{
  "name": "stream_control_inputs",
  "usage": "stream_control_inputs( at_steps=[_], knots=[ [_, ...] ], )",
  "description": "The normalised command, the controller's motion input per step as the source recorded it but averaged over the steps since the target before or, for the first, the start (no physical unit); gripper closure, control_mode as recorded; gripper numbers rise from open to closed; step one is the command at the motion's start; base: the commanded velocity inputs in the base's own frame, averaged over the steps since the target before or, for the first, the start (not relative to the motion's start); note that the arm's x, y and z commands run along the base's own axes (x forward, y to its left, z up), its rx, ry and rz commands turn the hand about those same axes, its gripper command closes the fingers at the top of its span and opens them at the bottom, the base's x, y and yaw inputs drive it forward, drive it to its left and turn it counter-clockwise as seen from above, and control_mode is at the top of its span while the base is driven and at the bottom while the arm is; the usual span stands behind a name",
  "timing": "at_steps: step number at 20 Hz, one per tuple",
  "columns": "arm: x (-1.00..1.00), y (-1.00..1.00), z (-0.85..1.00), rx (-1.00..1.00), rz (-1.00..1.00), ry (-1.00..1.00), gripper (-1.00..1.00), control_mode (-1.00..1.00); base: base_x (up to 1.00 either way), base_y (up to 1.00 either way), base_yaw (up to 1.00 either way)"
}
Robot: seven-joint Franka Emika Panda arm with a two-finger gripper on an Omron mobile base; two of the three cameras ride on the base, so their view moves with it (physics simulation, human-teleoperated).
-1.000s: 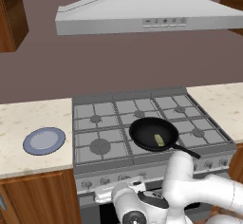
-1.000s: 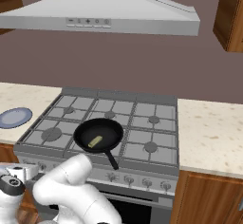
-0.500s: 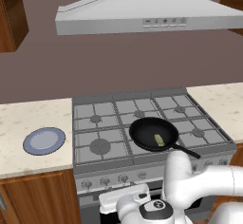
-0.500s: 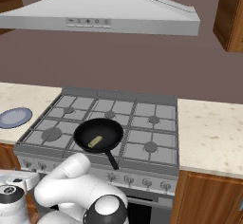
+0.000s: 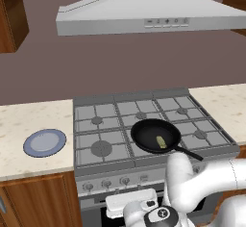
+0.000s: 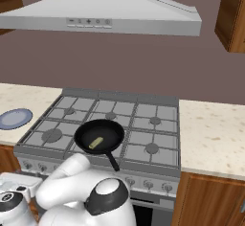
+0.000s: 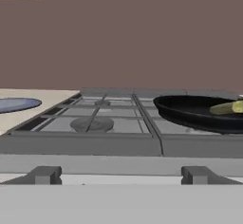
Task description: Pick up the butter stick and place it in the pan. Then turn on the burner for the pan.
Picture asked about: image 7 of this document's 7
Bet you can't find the grey gas hob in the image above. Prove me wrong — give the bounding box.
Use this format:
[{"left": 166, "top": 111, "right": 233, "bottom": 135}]
[{"left": 0, "top": 87, "right": 243, "bottom": 177}]

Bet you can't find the blue round plate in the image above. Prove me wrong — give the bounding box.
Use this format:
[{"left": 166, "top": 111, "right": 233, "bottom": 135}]
[{"left": 0, "top": 97, "right": 43, "bottom": 115}]

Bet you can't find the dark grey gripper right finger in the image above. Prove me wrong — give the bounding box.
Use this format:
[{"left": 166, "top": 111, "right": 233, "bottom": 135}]
[{"left": 180, "top": 165, "right": 243, "bottom": 185}]

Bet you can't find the yellow-green vegetable piece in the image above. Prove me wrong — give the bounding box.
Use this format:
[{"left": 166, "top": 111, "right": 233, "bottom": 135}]
[{"left": 209, "top": 100, "right": 243, "bottom": 116}]

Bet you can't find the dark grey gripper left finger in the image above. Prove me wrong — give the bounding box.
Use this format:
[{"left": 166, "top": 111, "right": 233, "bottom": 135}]
[{"left": 0, "top": 165, "right": 63, "bottom": 185}]

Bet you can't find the black frying pan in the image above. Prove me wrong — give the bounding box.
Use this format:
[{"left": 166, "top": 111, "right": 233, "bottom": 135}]
[{"left": 153, "top": 95, "right": 243, "bottom": 135}]

